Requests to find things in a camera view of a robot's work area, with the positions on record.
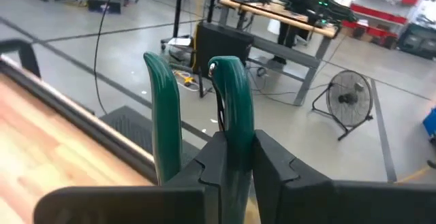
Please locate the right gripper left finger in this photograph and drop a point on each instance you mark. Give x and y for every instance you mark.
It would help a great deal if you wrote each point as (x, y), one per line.
(136, 207)

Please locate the black floor box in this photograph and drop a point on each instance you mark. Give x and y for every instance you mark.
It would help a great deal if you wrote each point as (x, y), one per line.
(104, 5)

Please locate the black background rig frame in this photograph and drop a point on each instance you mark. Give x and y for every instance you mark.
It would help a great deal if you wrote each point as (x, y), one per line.
(178, 9)

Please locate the black crates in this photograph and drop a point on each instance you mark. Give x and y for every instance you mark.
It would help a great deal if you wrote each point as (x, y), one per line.
(415, 42)

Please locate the black mesh-top computer case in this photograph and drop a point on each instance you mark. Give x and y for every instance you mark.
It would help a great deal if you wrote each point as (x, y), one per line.
(136, 128)

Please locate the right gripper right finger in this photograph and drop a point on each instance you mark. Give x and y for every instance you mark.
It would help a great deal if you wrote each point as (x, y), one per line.
(340, 203)

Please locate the black computer tower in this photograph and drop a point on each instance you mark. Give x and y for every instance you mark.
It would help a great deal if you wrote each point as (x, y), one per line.
(221, 47)

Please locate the blue bin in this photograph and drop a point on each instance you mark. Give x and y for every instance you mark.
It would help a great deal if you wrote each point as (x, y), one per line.
(431, 125)

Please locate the black floor fan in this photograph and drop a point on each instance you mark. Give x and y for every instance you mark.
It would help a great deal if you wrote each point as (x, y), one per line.
(347, 98)

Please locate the wooden desk grey legs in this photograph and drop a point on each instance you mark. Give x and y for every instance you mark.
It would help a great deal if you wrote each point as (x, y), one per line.
(272, 13)

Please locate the red bin shelf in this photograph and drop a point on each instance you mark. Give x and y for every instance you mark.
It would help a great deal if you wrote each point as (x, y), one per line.
(374, 13)

